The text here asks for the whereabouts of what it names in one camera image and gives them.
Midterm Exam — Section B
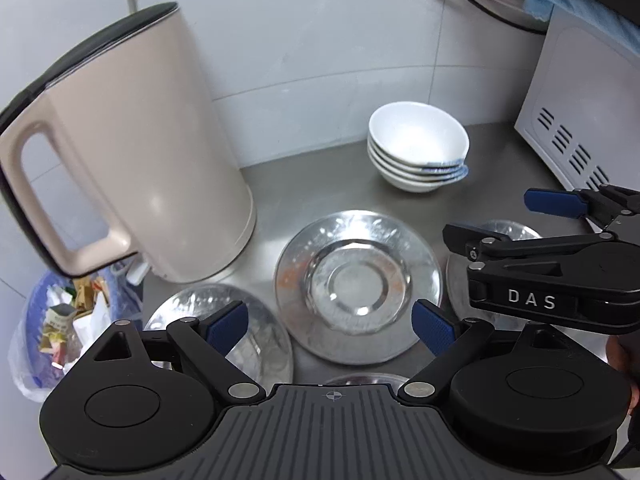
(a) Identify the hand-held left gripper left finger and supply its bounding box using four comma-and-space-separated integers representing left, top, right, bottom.
65, 301, 267, 405

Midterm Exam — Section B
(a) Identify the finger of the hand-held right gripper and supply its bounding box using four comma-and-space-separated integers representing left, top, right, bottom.
442, 223, 617, 264
523, 187, 621, 227

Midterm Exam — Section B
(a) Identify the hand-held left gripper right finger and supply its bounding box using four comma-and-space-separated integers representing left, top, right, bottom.
399, 299, 603, 405

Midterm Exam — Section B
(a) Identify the round metal plate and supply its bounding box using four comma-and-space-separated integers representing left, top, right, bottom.
446, 218, 545, 312
324, 372, 402, 387
143, 283, 294, 387
273, 209, 444, 365

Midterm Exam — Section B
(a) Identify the white ceramic bowl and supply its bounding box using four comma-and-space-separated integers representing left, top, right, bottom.
368, 152, 469, 182
368, 102, 471, 168
367, 141, 471, 175
372, 161, 464, 194

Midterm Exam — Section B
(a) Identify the white microwave oven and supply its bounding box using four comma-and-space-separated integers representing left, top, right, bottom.
514, 7, 640, 195

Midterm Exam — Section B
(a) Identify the trash bin with blue bag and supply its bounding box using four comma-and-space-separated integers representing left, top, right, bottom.
7, 259, 147, 404

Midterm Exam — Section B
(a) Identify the light blue towel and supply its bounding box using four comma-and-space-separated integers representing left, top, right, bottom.
523, 0, 640, 63

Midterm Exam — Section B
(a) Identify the beige electric kettle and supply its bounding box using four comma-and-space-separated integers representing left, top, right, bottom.
0, 2, 257, 286

